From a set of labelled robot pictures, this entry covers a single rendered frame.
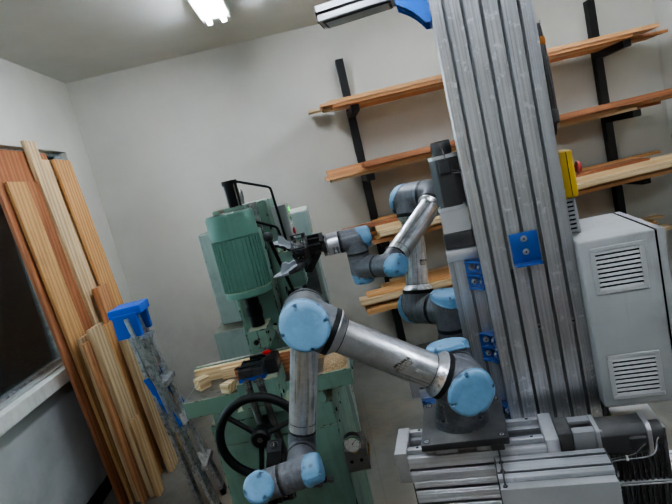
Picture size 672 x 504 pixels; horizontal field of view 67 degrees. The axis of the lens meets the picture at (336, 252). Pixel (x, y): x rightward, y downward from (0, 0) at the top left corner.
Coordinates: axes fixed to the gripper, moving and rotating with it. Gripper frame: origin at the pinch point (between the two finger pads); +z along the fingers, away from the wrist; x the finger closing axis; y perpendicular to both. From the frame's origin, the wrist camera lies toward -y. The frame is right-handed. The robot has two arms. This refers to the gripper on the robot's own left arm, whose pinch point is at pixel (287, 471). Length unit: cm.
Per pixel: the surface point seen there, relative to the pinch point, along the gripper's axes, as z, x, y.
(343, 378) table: 12.7, 21.0, -25.3
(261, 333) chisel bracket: 13.3, -5.3, -47.3
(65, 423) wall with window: 112, -146, -48
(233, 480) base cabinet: 27.2, -26.1, -0.6
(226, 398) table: 11.8, -20.3, -27.0
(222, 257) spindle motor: -4, -11, -73
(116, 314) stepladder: 61, -86, -85
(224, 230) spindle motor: -10, -8, -80
